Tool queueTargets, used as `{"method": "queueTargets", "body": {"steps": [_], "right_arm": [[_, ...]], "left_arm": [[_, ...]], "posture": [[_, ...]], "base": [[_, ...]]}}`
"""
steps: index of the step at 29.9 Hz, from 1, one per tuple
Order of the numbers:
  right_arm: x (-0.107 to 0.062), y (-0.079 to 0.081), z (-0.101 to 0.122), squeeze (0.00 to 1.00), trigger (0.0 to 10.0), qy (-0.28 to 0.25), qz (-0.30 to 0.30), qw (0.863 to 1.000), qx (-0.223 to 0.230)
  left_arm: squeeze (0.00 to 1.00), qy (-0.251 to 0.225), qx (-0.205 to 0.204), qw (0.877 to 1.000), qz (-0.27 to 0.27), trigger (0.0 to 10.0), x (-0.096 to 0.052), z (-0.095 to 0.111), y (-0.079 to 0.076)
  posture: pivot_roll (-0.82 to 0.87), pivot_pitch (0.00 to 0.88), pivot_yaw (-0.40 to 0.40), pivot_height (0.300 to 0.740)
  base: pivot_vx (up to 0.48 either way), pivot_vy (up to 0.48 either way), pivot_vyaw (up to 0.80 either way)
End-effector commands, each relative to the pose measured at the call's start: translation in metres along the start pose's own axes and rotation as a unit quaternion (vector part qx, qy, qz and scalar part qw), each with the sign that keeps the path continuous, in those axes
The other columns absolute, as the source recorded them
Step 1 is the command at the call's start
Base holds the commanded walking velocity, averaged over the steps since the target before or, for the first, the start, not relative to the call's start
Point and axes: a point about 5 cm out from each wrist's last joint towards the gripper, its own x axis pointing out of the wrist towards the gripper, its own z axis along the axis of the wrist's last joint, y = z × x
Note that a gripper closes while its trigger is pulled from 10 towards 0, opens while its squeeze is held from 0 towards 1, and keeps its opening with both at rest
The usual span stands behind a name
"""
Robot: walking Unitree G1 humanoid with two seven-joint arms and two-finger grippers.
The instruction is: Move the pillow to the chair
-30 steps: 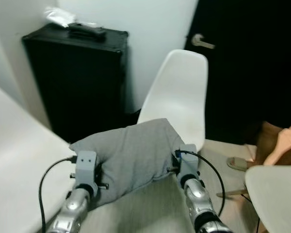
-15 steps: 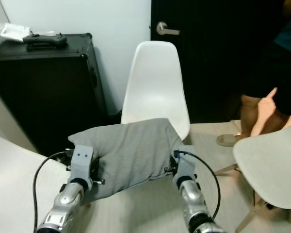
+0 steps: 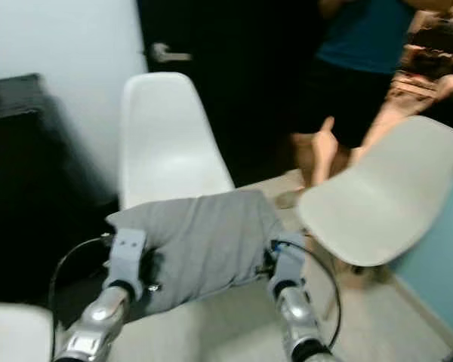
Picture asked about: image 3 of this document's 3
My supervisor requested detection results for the silver door handle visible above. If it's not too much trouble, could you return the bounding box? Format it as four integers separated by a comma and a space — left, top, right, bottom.
149, 42, 192, 64

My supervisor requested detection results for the white bed mattress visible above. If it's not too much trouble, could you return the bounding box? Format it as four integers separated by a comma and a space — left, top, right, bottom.
0, 302, 54, 362

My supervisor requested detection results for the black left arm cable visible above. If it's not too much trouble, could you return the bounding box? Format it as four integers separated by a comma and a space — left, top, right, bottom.
46, 235, 116, 357

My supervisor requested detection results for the white plastic shell chair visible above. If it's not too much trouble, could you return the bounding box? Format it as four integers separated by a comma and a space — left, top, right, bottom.
119, 72, 236, 213
296, 115, 453, 268

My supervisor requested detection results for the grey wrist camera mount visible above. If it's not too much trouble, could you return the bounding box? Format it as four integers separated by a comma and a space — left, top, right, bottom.
106, 229, 149, 299
267, 232, 307, 295

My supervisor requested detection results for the person in blue shirt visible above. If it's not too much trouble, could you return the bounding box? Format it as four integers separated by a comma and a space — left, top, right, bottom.
291, 0, 453, 189

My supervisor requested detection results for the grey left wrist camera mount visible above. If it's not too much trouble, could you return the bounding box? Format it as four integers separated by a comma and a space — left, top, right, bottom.
106, 229, 149, 299

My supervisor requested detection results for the black cabinet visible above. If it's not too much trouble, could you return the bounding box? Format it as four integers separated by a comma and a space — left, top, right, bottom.
0, 73, 120, 304

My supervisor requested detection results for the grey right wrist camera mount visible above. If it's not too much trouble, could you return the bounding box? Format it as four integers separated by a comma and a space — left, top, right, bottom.
267, 232, 307, 295

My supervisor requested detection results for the grey pillow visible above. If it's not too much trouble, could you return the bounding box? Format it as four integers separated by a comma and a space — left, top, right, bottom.
105, 188, 289, 319

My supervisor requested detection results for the black door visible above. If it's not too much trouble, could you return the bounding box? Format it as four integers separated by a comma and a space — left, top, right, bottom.
136, 0, 329, 186

